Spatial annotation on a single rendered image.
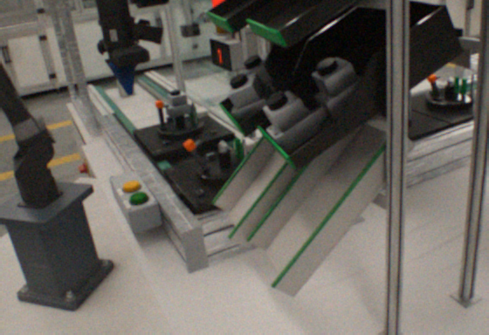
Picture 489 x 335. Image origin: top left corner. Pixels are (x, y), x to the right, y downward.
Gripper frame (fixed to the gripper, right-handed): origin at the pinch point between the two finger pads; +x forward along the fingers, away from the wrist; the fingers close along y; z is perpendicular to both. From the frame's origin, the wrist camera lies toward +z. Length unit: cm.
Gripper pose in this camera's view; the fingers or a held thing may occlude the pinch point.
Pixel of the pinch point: (127, 77)
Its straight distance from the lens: 96.0
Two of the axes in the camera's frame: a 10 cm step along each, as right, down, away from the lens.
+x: 1.0, 9.2, 3.9
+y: -4.6, -3.0, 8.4
